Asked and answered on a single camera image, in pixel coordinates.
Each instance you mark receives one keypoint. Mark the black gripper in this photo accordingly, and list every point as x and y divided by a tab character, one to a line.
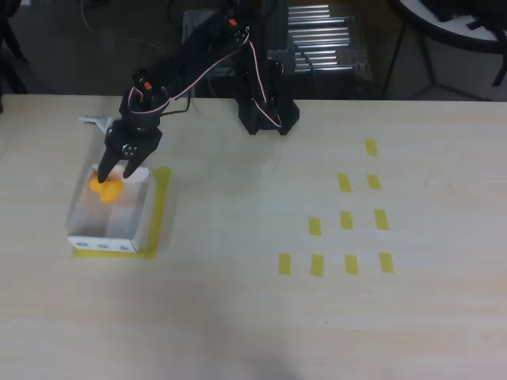
127	143

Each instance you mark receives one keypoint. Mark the orange toy object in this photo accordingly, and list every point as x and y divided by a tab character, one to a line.
107	192

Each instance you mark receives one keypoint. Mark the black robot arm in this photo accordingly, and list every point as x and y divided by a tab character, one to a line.
198	51

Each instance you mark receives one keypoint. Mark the white cardboard box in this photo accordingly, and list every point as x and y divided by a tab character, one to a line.
119	225

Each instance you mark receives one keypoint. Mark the long yellow tape strip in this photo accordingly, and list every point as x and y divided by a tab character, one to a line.
111	254
158	210

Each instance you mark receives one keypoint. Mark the black stand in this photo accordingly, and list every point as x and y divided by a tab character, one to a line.
10	47

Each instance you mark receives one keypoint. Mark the round black-rimmed white table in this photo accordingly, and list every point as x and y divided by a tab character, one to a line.
447	31

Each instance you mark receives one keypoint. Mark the black backpack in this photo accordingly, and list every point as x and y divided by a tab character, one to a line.
459	10

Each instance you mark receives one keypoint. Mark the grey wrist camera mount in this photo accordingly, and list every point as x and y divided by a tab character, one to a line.
97	120

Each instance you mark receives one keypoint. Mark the aluminium profile frame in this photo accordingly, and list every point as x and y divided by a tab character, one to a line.
328	39

